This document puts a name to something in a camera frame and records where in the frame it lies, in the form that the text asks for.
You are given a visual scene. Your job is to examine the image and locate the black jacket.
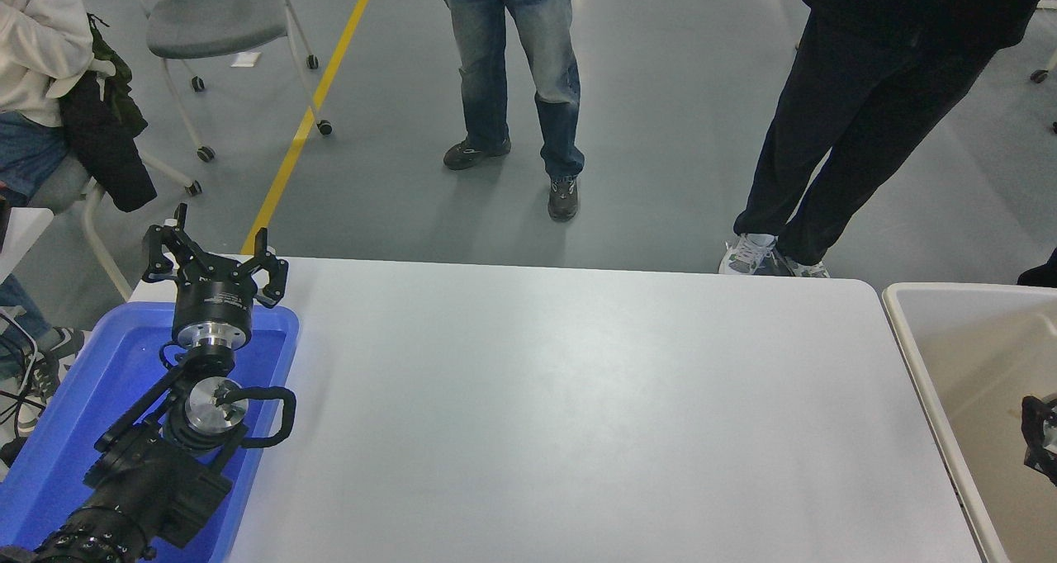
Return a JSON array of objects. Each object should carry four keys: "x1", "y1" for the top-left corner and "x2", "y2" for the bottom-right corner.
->
[{"x1": 58, "y1": 72, "x2": 158, "y2": 213}]

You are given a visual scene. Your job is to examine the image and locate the large pale bin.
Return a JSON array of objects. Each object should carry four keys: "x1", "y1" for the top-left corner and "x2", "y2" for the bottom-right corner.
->
[{"x1": 882, "y1": 282, "x2": 1057, "y2": 563}]

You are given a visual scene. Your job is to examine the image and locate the green bag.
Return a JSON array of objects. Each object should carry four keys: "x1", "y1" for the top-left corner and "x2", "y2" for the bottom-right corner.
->
[{"x1": 87, "y1": 14, "x2": 148, "y2": 135}]

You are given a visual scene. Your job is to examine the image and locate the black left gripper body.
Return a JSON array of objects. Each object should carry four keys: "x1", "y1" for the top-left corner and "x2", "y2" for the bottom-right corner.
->
[{"x1": 172, "y1": 256, "x2": 254, "y2": 327}]

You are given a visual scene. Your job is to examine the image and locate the grey wheeled chair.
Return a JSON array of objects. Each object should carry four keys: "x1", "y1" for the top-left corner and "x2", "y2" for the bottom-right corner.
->
[{"x1": 128, "y1": 0, "x2": 333, "y2": 163}]

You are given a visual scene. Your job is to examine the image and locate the black cables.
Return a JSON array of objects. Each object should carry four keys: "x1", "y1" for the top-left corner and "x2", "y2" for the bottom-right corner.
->
[{"x1": 0, "y1": 307, "x2": 42, "y2": 432}]

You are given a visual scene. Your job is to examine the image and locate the blue plastic tray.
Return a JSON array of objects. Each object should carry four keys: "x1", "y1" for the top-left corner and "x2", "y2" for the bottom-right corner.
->
[{"x1": 0, "y1": 301, "x2": 300, "y2": 563}]

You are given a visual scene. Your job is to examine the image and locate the white side table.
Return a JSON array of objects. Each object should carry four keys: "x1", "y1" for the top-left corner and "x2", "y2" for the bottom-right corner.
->
[{"x1": 0, "y1": 206, "x2": 55, "y2": 283}]

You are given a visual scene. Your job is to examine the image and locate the white-framed wheeled chair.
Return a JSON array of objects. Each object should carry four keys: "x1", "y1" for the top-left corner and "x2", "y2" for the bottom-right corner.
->
[{"x1": 1030, "y1": 0, "x2": 1057, "y2": 85}]

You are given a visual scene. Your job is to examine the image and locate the white-framed grey chair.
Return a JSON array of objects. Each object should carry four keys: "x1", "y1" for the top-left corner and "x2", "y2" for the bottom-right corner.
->
[{"x1": 29, "y1": 150, "x2": 201, "y2": 300}]

